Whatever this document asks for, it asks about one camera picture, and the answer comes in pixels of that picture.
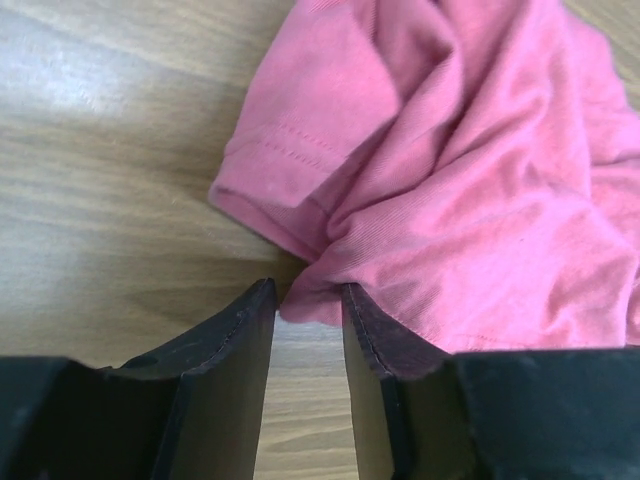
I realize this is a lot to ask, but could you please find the red t-shirt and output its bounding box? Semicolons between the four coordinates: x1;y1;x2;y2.
209;1;639;352

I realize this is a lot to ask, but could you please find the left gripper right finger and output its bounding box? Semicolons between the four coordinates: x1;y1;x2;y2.
342;284;639;479

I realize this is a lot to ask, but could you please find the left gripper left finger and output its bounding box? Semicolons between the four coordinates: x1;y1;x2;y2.
1;279;277;479

